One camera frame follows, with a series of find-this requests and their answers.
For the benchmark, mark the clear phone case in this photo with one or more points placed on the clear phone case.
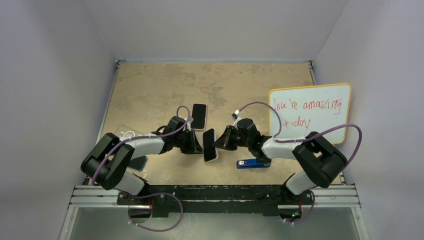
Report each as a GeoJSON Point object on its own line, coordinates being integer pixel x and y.
{"type": "Point", "coordinates": [126, 132]}

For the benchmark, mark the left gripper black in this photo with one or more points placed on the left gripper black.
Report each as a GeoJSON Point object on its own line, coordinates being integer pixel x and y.
{"type": "Point", "coordinates": [193, 146]}

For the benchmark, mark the blue-edged phone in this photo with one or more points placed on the blue-edged phone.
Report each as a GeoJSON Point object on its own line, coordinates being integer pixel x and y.
{"type": "Point", "coordinates": [138, 163]}

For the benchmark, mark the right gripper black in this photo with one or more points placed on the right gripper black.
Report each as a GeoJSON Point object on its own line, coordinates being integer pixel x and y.
{"type": "Point", "coordinates": [223, 142]}

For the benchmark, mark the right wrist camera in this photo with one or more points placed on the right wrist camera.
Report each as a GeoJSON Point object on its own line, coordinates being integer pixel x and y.
{"type": "Point", "coordinates": [235, 115]}

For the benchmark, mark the blue black stapler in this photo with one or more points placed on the blue black stapler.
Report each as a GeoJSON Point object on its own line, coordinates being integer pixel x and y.
{"type": "Point", "coordinates": [251, 164]}

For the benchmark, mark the pink phone case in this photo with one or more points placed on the pink phone case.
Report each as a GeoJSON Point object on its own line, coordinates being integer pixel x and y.
{"type": "Point", "coordinates": [206, 116]}

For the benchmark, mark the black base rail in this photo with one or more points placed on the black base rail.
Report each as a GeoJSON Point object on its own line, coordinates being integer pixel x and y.
{"type": "Point", "coordinates": [267, 200]}

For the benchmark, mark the yellow-framed whiteboard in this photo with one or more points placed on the yellow-framed whiteboard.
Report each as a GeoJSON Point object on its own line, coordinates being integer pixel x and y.
{"type": "Point", "coordinates": [297, 111]}

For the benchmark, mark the white phone case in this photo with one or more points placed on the white phone case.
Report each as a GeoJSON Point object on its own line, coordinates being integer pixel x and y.
{"type": "Point", "coordinates": [215, 157]}

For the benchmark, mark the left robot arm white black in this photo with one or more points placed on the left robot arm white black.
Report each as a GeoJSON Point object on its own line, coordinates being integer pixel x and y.
{"type": "Point", "coordinates": [107, 163]}

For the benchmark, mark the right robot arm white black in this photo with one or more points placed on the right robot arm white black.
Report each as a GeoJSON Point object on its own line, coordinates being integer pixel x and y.
{"type": "Point", "coordinates": [320, 161]}

